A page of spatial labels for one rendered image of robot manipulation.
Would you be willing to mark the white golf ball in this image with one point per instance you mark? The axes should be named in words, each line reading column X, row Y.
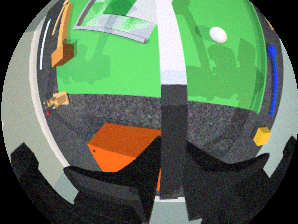
column 218, row 34

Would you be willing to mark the green flat mat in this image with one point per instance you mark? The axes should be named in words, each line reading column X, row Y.
column 225, row 74

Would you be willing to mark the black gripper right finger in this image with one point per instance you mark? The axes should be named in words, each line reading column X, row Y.
column 206, row 179

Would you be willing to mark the yellow block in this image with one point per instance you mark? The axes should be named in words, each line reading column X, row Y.
column 262, row 136

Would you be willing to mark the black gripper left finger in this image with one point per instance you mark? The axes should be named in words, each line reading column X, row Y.
column 134, row 185

